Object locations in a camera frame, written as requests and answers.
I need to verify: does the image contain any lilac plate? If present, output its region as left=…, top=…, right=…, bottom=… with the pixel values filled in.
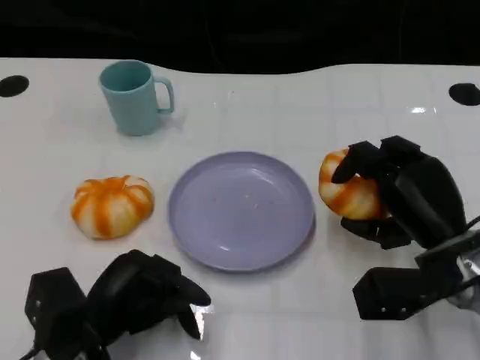
left=167, top=151, right=316, bottom=274

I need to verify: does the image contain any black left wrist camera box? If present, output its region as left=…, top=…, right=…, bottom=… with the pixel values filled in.
left=23, top=266, right=89, bottom=338

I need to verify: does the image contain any pale green mug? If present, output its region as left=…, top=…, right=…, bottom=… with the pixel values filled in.
left=98, top=60, right=176, bottom=137

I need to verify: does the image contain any black table grommet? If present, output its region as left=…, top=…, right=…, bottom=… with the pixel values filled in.
left=0, top=75, right=30, bottom=98
left=448, top=82, right=480, bottom=107

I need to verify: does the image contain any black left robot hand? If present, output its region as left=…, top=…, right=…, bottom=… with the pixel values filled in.
left=86, top=248, right=212, bottom=341

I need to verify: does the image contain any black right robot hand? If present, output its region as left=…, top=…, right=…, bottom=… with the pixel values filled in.
left=331, top=135, right=468, bottom=251

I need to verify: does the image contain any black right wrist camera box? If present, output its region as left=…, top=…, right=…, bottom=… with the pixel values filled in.
left=352, top=266, right=464, bottom=321

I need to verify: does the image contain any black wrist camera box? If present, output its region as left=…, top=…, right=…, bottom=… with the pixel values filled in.
left=23, top=266, right=89, bottom=338
left=352, top=266, right=464, bottom=321

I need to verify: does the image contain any orange and white bread roll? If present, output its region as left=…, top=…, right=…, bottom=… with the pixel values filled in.
left=70, top=174, right=155, bottom=241
left=318, top=148, right=393, bottom=221

